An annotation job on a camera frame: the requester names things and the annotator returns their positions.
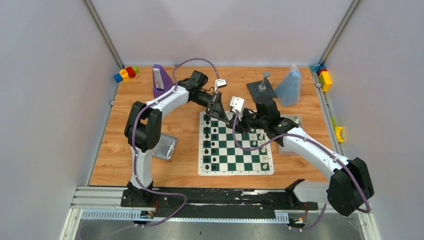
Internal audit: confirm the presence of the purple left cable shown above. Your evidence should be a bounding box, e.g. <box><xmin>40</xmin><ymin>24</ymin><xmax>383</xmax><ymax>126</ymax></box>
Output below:
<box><xmin>131</xmin><ymin>58</ymin><xmax>221</xmax><ymax>240</ymax></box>

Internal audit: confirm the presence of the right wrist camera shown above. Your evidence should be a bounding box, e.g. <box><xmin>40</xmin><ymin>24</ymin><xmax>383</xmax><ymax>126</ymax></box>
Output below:
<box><xmin>229</xmin><ymin>96</ymin><xmax>245</xmax><ymax>115</ymax></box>

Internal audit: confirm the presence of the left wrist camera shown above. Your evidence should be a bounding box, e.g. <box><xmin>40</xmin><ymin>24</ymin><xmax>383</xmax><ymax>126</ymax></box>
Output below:
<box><xmin>214</xmin><ymin>78</ymin><xmax>228</xmax><ymax>89</ymax></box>

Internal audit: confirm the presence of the purple cable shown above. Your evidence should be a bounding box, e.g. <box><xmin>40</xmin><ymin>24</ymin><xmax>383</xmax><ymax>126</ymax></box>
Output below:
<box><xmin>131</xmin><ymin>58</ymin><xmax>221</xmax><ymax>240</ymax></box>
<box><xmin>231</xmin><ymin>114</ymin><xmax>371</xmax><ymax>232</ymax></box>

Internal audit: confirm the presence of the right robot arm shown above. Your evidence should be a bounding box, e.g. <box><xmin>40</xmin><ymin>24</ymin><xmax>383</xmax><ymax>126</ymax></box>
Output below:
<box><xmin>229</xmin><ymin>96</ymin><xmax>375</xmax><ymax>217</ymax></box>

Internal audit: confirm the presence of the red wooden cylinder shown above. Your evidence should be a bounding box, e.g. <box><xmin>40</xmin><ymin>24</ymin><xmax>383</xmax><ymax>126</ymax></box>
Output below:
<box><xmin>125</xmin><ymin>66</ymin><xmax>136</xmax><ymax>79</ymax></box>

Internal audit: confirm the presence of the grey lego tower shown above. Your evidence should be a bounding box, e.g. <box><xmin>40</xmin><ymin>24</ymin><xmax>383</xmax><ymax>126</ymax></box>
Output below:
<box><xmin>258</xmin><ymin>71</ymin><xmax>271</xmax><ymax>93</ymax></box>

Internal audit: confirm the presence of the purple metronome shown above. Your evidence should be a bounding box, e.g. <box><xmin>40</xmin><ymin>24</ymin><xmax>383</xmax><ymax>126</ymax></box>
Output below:
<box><xmin>152</xmin><ymin>64</ymin><xmax>175</xmax><ymax>99</ymax></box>

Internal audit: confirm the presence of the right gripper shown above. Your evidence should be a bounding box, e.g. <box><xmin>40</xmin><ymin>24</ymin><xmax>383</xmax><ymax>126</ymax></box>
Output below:
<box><xmin>227</xmin><ymin>107</ymin><xmax>267</xmax><ymax>135</ymax></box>

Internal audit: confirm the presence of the blue plastic bag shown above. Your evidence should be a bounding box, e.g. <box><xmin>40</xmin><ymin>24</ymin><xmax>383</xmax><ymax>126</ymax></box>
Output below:
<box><xmin>274</xmin><ymin>64</ymin><xmax>302</xmax><ymax>107</ymax></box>

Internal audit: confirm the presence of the silver metal tin box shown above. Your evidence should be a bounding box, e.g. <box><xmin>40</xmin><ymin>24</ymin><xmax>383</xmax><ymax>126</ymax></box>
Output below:
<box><xmin>276</xmin><ymin>114</ymin><xmax>304</xmax><ymax>157</ymax></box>

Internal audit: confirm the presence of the yellow wooden cylinder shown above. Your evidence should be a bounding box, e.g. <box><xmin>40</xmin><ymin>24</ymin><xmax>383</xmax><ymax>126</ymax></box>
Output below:
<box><xmin>119</xmin><ymin>69</ymin><xmax>130</xmax><ymax>81</ymax></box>

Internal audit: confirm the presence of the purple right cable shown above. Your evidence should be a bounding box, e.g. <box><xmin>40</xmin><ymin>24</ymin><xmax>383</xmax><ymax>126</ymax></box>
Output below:
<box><xmin>231</xmin><ymin>114</ymin><xmax>371</xmax><ymax>232</ymax></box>

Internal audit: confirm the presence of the yellow curved block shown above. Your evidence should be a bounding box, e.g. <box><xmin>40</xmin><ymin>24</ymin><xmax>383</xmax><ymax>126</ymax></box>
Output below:
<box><xmin>331</xmin><ymin>117</ymin><xmax>345</xmax><ymax>143</ymax></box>

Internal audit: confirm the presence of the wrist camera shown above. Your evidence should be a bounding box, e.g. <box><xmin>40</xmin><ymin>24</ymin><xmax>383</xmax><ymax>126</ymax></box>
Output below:
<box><xmin>229</xmin><ymin>96</ymin><xmax>245</xmax><ymax>115</ymax></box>
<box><xmin>214</xmin><ymin>78</ymin><xmax>228</xmax><ymax>89</ymax></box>

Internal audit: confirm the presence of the dark grey lego baseplate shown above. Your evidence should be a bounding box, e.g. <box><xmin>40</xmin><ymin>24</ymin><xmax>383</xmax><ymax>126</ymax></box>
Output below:
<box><xmin>246</xmin><ymin>80</ymin><xmax>277</xmax><ymax>103</ymax></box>

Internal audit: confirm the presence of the silver tin lid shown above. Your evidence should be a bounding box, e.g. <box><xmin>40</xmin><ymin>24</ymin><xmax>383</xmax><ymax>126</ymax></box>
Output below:
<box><xmin>152</xmin><ymin>133</ymin><xmax>178</xmax><ymax>161</ymax></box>

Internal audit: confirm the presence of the green white chess board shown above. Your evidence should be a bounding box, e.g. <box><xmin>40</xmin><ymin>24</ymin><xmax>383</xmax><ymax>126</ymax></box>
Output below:
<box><xmin>198</xmin><ymin>111</ymin><xmax>275</xmax><ymax>176</ymax></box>

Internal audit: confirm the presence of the colourful lego brick stack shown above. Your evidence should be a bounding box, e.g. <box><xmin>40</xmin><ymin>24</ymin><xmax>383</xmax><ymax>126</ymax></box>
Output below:
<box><xmin>309</xmin><ymin>64</ymin><xmax>332</xmax><ymax>92</ymax></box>

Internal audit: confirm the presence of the blue wooden block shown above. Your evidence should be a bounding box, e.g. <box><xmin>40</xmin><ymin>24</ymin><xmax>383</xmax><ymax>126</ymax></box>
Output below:
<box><xmin>113</xmin><ymin>73</ymin><xmax>124</xmax><ymax>83</ymax></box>

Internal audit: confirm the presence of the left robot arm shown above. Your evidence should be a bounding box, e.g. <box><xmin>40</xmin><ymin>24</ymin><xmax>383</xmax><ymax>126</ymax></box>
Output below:
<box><xmin>121</xmin><ymin>70</ymin><xmax>229</xmax><ymax>208</ymax></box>

